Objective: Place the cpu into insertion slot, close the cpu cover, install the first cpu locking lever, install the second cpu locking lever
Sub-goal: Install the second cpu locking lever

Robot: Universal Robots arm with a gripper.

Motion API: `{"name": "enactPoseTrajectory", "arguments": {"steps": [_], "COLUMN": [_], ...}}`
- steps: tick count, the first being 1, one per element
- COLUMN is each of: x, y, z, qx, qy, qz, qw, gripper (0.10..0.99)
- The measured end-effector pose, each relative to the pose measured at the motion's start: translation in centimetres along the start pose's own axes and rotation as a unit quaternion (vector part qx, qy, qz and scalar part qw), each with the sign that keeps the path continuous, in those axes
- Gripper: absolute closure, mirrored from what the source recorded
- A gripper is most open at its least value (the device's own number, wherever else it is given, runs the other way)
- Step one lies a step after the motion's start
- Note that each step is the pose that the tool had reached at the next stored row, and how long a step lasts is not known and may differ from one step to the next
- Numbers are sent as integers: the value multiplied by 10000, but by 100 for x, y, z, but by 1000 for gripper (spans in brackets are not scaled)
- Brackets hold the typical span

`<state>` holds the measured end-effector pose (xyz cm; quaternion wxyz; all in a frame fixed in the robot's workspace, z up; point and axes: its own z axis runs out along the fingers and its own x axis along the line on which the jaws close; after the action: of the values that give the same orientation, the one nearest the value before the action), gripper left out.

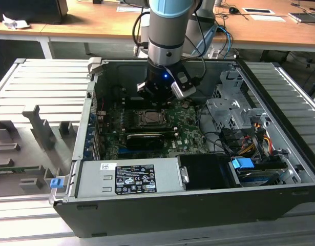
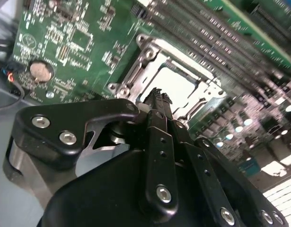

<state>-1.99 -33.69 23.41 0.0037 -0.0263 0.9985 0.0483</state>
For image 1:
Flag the silver power supply unit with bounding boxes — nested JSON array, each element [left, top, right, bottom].
[[75, 157, 186, 199]]

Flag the small blue plastic clip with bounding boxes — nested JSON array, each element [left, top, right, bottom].
[[50, 178, 64, 190]]

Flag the black graphics card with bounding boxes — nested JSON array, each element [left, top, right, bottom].
[[125, 132, 165, 150]]

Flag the black box on desk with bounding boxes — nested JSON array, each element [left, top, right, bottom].
[[0, 0, 69, 25]]

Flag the blue cable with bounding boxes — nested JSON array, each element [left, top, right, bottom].
[[215, 25, 234, 56]]

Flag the wooden office desk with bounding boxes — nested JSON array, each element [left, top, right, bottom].
[[0, 0, 315, 53]]

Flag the crumpled white paper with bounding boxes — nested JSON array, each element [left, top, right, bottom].
[[2, 13, 32, 30]]

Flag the black open PC case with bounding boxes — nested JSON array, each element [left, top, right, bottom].
[[52, 58, 315, 239]]

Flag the black CPU socket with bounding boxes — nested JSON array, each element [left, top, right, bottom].
[[133, 108, 173, 128]]

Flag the grey parts rack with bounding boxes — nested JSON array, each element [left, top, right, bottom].
[[0, 104, 74, 198]]

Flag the silver metal drive cage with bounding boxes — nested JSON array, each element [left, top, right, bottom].
[[205, 70, 269, 135]]

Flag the grey case latch bracket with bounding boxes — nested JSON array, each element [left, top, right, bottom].
[[87, 56, 103, 75]]

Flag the hard disk in blue carrier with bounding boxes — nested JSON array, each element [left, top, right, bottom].
[[229, 156, 290, 187]]

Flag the green motherboard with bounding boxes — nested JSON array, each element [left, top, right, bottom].
[[95, 98, 211, 160]]

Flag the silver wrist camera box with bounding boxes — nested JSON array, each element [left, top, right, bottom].
[[171, 71, 197, 101]]

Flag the metal CPU socket cover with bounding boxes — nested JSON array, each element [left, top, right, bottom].
[[136, 109, 168, 127]]

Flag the black installed RAM module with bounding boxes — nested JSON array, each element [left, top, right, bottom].
[[125, 125, 174, 136]]

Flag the white paper sheet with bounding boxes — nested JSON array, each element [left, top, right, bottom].
[[249, 14, 286, 23]]

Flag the coloured power wire bundle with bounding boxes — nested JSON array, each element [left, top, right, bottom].
[[238, 122, 275, 157]]

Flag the grey flat desk device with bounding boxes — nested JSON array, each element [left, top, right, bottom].
[[288, 11, 315, 25]]

